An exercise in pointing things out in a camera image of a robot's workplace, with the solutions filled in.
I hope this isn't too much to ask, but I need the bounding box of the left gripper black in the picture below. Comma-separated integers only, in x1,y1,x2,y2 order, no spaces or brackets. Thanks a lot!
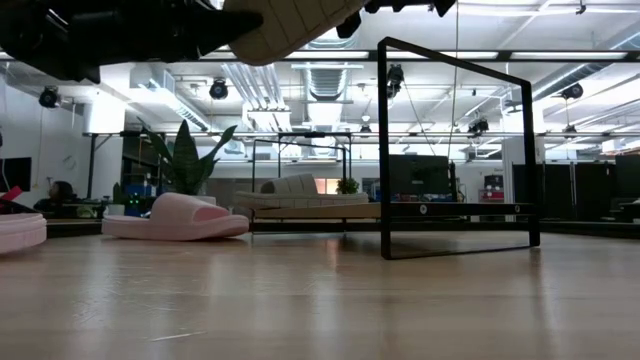
64,0,265,84

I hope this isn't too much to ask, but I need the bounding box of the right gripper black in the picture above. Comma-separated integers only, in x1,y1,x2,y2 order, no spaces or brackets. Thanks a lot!
335,0,457,40

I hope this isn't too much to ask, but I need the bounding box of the wooden shelf with black frame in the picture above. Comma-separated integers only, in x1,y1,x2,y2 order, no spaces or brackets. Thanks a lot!
249,36,542,261

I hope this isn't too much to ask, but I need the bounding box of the pink rubber slide sandal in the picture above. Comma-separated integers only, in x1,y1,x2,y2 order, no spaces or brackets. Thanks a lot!
0,212,48,255
101,192,250,242

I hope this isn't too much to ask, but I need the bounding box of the snake plant in white pot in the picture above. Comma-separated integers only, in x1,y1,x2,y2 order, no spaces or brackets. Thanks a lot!
139,119,237,207

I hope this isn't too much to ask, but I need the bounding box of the black background monitor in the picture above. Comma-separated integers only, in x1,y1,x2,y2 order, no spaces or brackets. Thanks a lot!
388,154,451,203

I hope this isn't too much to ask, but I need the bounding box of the small cactus in white pot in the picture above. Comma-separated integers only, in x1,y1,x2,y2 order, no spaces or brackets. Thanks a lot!
107,182,127,220

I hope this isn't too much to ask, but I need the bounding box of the person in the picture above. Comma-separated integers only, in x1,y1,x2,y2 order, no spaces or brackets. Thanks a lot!
33,180,79,220

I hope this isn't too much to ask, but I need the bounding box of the black room partition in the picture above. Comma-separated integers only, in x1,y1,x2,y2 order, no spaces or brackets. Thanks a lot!
512,162,616,222

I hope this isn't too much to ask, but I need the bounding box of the silver ribbed ceiling duct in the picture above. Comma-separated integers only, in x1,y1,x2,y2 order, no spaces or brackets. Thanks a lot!
299,63,351,104

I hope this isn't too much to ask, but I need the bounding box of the black wall screen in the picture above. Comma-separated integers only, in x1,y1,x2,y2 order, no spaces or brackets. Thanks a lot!
0,157,32,194

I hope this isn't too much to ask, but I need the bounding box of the black aluminium rig frame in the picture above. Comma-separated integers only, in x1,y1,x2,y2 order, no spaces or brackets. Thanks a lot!
46,218,640,240

